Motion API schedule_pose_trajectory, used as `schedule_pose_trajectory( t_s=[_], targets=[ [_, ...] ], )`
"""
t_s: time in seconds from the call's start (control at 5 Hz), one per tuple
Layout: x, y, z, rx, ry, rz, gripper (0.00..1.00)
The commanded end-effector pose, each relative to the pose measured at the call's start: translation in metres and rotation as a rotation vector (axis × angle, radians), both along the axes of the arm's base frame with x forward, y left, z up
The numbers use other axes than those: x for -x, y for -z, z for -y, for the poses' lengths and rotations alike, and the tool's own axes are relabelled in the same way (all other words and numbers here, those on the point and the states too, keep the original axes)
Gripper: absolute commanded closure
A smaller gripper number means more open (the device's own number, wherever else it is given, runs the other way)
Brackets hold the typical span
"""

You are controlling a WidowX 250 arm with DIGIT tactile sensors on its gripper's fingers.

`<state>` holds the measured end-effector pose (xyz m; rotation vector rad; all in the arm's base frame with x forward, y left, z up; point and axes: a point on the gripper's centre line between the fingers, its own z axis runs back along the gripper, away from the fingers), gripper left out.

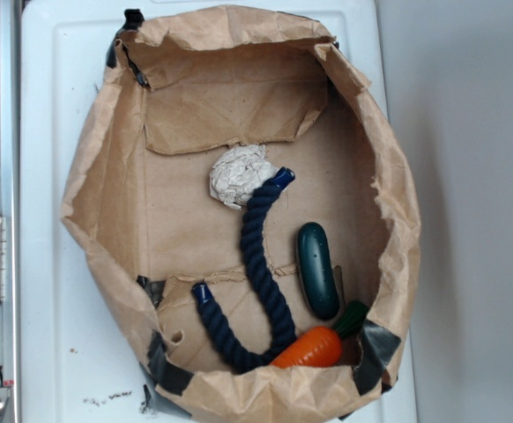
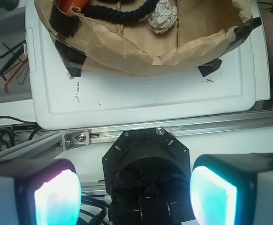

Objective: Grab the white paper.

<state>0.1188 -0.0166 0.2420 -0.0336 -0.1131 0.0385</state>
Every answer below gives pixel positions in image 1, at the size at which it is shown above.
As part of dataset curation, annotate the white paper ball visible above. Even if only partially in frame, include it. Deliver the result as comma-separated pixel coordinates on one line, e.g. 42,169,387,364
209,145,279,210

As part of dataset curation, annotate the brown paper bag tray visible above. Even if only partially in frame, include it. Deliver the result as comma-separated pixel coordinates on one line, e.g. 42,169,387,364
61,5,421,422

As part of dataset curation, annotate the dark green toy cucumber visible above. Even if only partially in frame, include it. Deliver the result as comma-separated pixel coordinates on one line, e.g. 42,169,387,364
296,222,340,320

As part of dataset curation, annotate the orange toy carrot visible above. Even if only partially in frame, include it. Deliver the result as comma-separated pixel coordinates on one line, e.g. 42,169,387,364
271,301,369,368

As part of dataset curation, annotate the dark blue twisted rope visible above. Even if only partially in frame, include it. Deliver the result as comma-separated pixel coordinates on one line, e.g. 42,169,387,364
190,165,298,375

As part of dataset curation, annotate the aluminium frame rail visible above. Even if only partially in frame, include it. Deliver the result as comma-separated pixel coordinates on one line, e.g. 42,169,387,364
0,1,24,422

